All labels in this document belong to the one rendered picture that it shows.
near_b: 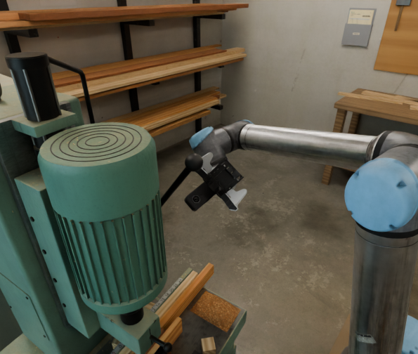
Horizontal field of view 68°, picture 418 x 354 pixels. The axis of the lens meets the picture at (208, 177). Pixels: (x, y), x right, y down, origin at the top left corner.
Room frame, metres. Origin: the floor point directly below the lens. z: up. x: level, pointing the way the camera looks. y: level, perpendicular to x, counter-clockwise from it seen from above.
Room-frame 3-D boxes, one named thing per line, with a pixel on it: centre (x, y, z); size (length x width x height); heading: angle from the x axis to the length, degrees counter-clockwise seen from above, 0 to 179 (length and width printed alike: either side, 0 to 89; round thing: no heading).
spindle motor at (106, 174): (0.44, 0.17, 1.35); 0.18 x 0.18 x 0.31
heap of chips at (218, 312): (0.58, -0.02, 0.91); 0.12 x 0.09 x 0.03; 57
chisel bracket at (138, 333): (0.45, 0.19, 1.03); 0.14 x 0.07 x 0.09; 57
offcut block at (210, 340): (0.46, 0.00, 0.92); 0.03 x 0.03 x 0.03; 10
